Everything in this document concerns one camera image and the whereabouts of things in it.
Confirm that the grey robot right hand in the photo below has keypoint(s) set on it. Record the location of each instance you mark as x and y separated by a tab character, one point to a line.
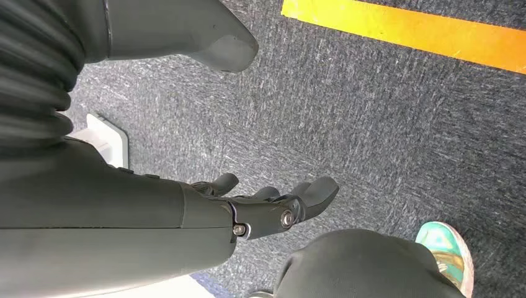
102	214

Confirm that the person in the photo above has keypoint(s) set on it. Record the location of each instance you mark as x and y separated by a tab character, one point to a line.
361	267

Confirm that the green person's shoe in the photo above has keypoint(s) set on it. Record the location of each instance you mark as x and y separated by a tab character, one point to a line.
446	246

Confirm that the white flat panel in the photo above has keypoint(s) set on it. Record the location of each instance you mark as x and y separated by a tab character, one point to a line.
164	290

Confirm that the ribbed grey right arm sleeve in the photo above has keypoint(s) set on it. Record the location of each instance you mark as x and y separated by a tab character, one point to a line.
33	82

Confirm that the yellow floor tape stripe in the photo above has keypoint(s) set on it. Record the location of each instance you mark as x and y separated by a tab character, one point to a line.
411	31

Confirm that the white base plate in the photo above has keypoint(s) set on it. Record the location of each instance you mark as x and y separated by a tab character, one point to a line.
111	142

